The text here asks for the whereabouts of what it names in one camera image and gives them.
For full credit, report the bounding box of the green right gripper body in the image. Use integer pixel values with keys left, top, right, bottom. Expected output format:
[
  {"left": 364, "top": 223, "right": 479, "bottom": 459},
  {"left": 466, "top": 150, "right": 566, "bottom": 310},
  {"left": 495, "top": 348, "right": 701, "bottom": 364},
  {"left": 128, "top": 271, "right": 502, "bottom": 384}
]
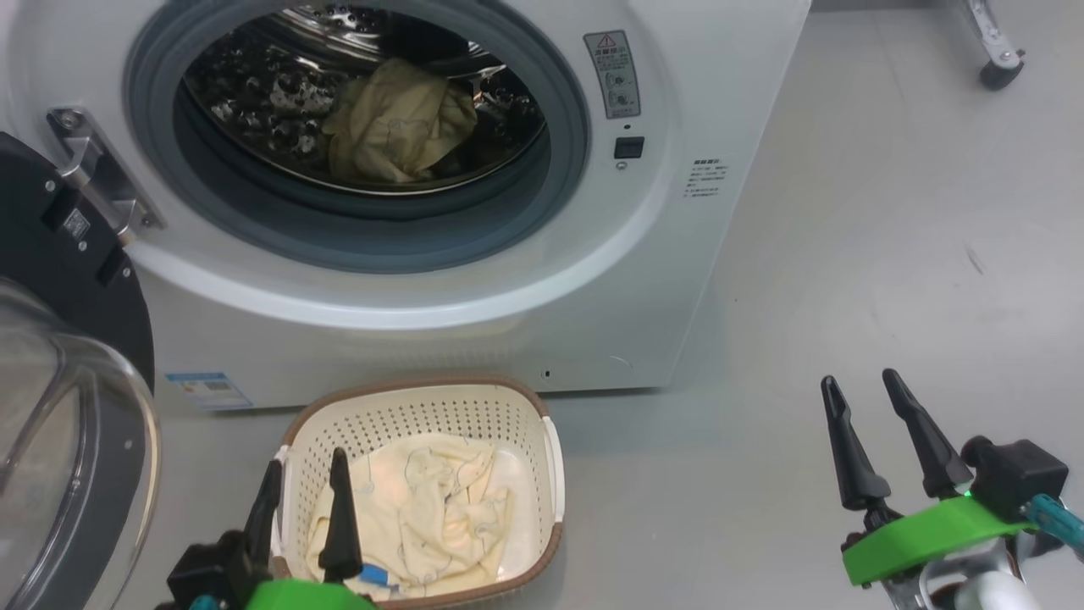
[{"left": 843, "top": 497, "right": 1038, "bottom": 610}]

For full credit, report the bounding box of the black round glass washer door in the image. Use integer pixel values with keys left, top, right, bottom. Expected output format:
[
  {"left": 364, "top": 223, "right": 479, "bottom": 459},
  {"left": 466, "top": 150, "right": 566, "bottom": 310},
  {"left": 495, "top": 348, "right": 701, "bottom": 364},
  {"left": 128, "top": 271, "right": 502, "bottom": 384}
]
[{"left": 0, "top": 131, "right": 162, "bottom": 610}]

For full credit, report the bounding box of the blue energy label sticker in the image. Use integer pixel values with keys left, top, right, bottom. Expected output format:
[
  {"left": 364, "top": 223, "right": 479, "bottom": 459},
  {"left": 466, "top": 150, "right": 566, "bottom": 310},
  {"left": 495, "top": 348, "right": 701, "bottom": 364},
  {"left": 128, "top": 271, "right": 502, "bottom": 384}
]
[{"left": 165, "top": 371, "right": 253, "bottom": 413}]

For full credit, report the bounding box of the grey metal leg black caster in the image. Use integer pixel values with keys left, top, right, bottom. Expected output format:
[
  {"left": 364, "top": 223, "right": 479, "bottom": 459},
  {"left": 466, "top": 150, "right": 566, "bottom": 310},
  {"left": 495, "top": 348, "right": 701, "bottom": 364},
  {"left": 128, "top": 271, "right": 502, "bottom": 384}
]
[{"left": 965, "top": 0, "right": 1026, "bottom": 92}]

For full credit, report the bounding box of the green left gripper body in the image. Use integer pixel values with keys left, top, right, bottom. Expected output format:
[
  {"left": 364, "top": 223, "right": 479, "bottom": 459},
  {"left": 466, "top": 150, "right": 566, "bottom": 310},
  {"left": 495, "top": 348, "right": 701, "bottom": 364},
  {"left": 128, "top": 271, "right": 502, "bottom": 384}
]
[{"left": 244, "top": 580, "right": 378, "bottom": 610}]

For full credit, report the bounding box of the grey warning sticker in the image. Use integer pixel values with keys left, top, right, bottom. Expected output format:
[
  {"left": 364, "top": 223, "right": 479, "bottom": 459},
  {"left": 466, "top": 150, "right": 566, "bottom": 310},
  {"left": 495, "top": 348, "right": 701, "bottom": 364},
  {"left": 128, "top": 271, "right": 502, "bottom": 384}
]
[{"left": 584, "top": 30, "right": 641, "bottom": 119}]

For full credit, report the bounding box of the teal right camera cable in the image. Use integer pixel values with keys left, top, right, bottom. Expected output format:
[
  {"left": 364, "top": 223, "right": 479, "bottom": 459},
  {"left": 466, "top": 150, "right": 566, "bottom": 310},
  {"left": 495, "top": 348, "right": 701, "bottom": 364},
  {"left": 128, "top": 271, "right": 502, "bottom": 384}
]
[{"left": 1023, "top": 494, "right": 1084, "bottom": 562}]

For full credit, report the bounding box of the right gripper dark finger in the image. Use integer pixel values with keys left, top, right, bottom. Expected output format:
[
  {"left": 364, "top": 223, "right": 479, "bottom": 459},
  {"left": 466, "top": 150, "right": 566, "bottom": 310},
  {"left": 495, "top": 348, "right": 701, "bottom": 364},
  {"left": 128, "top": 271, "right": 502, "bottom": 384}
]
[
  {"left": 883, "top": 369, "right": 975, "bottom": 499},
  {"left": 820, "top": 375, "right": 892, "bottom": 511}
]

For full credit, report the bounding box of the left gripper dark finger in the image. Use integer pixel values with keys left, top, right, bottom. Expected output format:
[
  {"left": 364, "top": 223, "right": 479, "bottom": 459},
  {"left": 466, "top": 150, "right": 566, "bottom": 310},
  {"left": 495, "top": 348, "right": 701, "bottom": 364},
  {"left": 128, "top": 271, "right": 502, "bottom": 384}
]
[
  {"left": 319, "top": 447, "right": 363, "bottom": 584},
  {"left": 244, "top": 460, "right": 283, "bottom": 584}
]

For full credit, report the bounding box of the white front-load washing machine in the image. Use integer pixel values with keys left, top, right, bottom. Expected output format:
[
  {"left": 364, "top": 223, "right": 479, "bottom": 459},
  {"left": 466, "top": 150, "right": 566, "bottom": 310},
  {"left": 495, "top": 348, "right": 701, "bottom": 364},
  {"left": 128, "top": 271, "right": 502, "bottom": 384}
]
[{"left": 0, "top": 0, "right": 812, "bottom": 416}]

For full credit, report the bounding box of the cream garment with blue trim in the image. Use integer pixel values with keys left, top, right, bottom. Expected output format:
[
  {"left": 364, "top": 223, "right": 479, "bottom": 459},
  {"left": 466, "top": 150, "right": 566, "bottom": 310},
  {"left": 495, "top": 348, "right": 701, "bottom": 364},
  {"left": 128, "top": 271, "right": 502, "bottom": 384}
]
[
  {"left": 322, "top": 58, "right": 479, "bottom": 186},
  {"left": 305, "top": 434, "right": 513, "bottom": 598}
]

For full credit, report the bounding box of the cream laundry basket brown rim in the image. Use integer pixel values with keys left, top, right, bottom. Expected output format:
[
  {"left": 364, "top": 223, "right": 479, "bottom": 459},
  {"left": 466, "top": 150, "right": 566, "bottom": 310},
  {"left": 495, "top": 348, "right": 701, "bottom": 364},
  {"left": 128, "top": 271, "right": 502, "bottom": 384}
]
[{"left": 271, "top": 377, "right": 566, "bottom": 610}]

